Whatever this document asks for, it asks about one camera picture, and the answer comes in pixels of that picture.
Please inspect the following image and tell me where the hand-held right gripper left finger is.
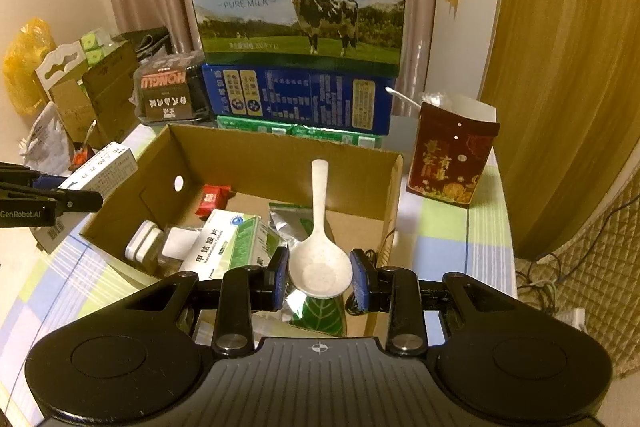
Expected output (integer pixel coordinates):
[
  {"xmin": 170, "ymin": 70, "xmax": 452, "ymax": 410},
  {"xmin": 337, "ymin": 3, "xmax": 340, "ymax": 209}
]
[{"xmin": 112, "ymin": 248, "xmax": 291, "ymax": 354}]

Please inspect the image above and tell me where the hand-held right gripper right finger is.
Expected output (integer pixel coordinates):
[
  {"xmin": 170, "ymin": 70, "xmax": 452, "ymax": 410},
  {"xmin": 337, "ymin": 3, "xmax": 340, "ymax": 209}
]
[{"xmin": 349, "ymin": 249, "xmax": 531, "ymax": 355}]

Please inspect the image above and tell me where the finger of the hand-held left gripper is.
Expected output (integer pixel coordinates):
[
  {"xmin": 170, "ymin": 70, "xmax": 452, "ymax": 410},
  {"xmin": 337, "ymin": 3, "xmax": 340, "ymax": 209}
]
[
  {"xmin": 0, "ymin": 163, "xmax": 71, "ymax": 190},
  {"xmin": 0, "ymin": 189, "xmax": 103, "ymax": 214}
]

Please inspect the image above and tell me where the white plastic spoon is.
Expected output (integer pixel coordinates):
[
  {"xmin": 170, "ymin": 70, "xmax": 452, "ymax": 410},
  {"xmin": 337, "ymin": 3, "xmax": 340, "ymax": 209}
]
[{"xmin": 289, "ymin": 159, "xmax": 352, "ymax": 299}]

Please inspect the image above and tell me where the green and white box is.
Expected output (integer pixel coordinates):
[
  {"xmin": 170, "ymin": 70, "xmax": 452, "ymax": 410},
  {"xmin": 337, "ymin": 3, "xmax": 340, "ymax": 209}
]
[{"xmin": 227, "ymin": 217, "xmax": 288, "ymax": 273}]

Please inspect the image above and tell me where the long white green medicine box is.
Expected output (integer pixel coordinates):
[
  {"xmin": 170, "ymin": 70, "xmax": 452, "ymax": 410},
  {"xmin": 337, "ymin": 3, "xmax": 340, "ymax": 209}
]
[{"xmin": 32, "ymin": 142, "xmax": 138, "ymax": 253}]

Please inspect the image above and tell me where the silver foil bag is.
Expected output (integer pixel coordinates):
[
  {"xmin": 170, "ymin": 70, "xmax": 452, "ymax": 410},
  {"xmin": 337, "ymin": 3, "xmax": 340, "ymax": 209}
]
[{"xmin": 269, "ymin": 202, "xmax": 348, "ymax": 338}]

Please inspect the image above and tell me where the small white medicine box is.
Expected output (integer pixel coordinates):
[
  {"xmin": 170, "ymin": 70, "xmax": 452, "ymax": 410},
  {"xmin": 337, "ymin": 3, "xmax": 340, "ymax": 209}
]
[{"xmin": 179, "ymin": 209, "xmax": 261, "ymax": 279}]

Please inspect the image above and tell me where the white power adapter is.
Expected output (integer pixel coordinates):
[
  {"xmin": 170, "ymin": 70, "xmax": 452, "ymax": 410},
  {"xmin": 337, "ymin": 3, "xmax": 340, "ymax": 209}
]
[{"xmin": 125, "ymin": 221, "xmax": 165, "ymax": 264}]

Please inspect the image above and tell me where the red candy packet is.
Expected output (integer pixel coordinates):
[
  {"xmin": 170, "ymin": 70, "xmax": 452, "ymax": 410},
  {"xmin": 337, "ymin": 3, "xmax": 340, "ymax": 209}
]
[{"xmin": 196, "ymin": 186, "xmax": 235, "ymax": 218}]

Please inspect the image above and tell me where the clear plastic case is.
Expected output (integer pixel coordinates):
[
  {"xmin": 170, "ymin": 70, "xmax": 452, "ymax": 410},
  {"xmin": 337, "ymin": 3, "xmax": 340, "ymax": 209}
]
[{"xmin": 157, "ymin": 227, "xmax": 202, "ymax": 275}]

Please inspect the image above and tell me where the checked cloth desktop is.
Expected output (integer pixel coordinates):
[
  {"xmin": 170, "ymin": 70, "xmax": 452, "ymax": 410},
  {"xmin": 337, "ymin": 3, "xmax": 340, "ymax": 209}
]
[{"xmin": 0, "ymin": 114, "xmax": 518, "ymax": 358}]

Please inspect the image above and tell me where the white printed plastic bag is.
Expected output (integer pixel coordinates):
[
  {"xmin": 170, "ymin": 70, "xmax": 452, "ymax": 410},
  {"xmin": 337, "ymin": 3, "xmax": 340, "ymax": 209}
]
[{"xmin": 20, "ymin": 104, "xmax": 71, "ymax": 178}]

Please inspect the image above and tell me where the brown cardboard storage box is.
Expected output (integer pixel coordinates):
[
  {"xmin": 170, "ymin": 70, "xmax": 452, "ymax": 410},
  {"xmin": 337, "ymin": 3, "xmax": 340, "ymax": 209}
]
[{"xmin": 50, "ymin": 42, "xmax": 141, "ymax": 142}]

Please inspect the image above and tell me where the white cardboard hanger piece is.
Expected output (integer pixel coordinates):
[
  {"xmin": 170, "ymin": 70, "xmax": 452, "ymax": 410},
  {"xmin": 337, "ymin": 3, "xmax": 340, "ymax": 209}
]
[{"xmin": 34, "ymin": 41, "xmax": 88, "ymax": 108}]

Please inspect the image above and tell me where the yellow plastic bag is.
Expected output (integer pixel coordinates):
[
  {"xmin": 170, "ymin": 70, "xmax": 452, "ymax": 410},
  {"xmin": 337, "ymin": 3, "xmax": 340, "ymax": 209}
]
[{"xmin": 2, "ymin": 19, "xmax": 56, "ymax": 115}]

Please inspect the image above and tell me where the green drink pack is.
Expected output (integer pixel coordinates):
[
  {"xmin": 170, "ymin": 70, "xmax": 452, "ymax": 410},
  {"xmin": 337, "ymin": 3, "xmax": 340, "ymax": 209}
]
[{"xmin": 216, "ymin": 114, "xmax": 386, "ymax": 150}]

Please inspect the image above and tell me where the stack of green boxes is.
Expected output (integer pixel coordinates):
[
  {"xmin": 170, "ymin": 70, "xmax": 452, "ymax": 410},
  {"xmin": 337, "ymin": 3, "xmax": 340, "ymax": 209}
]
[{"xmin": 80, "ymin": 29, "xmax": 113, "ymax": 68}]

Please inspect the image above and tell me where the dark brown snack package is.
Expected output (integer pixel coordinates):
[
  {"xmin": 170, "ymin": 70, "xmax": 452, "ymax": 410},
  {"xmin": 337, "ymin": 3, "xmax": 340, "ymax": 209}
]
[{"xmin": 134, "ymin": 52, "xmax": 208, "ymax": 125}]

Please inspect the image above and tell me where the dark red paper bag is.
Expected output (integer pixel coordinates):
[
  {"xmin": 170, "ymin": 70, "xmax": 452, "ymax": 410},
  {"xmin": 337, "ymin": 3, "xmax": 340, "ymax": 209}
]
[{"xmin": 406, "ymin": 94, "xmax": 501, "ymax": 210}]

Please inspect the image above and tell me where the blue printed carton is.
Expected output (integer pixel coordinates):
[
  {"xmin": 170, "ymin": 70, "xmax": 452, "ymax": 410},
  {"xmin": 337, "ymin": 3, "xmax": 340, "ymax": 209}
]
[{"xmin": 202, "ymin": 63, "xmax": 396, "ymax": 136}]

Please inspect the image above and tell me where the golden yellow curtain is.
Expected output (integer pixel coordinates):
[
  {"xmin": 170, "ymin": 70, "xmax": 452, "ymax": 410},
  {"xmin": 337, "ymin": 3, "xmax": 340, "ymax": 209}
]
[{"xmin": 480, "ymin": 0, "xmax": 640, "ymax": 258}]

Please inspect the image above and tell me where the black power cable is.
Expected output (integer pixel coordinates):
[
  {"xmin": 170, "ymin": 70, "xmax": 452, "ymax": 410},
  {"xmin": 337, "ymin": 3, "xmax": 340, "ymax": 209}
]
[{"xmin": 515, "ymin": 207, "xmax": 621, "ymax": 308}]

